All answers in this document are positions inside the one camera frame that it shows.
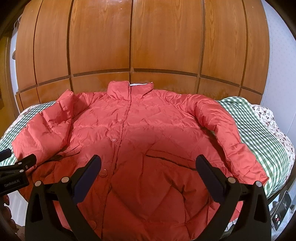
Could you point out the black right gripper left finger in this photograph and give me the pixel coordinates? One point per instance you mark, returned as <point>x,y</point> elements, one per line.
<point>53,213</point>

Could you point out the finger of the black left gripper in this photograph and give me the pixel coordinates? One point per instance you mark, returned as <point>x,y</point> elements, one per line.
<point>5,154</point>
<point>26,163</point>

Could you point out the red quilted puffer jacket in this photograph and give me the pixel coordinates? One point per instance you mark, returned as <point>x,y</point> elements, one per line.
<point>169,219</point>

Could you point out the person's left hand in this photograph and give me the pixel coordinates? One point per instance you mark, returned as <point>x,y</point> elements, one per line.
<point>5,202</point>

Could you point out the black smartphone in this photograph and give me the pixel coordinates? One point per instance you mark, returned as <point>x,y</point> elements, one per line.
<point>280,210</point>

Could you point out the green checkered bed sheet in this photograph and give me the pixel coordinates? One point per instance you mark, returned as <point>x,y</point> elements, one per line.
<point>254,134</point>

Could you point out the floral bed cover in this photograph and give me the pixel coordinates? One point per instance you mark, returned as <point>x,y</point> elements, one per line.
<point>266,116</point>

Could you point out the wooden wardrobe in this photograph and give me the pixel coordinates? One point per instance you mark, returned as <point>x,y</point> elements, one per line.
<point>214,48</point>

